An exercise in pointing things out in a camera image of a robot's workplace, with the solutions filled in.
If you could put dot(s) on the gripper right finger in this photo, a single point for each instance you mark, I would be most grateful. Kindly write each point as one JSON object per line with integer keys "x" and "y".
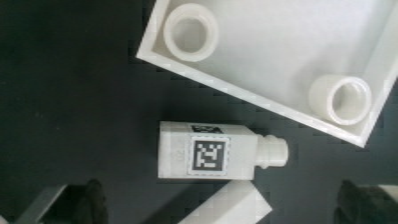
{"x": 367, "y": 204}

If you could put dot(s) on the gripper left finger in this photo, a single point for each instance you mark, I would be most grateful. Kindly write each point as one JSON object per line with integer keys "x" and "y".
{"x": 68, "y": 204}

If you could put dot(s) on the white leg with tag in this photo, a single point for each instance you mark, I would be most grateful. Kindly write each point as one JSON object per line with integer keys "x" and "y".
{"x": 216, "y": 151}

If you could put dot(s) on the white square tabletop part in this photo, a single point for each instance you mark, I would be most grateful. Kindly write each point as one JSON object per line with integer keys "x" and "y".
{"x": 296, "y": 54}

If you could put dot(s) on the white U-shaped fence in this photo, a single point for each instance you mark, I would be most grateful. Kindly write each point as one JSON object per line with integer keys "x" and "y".
{"x": 234, "y": 207}

